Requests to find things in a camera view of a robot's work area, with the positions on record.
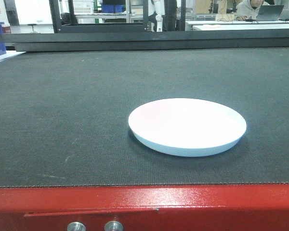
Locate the white background table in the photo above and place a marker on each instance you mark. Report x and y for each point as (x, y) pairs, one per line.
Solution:
(234, 25)

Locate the grey laptop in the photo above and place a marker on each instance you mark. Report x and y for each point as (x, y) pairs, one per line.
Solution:
(269, 13)

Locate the person in grey hoodie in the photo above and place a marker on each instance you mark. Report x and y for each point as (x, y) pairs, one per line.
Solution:
(249, 9)

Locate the white round plate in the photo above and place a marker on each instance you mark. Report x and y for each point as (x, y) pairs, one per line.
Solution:
(187, 127)

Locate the black metal rack frame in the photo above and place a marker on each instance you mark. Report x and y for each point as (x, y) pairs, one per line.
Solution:
(113, 16)

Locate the red metal table frame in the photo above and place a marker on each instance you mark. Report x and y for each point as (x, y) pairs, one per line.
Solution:
(258, 207)

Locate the black metal rail beam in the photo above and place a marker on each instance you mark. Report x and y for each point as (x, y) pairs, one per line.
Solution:
(141, 41)

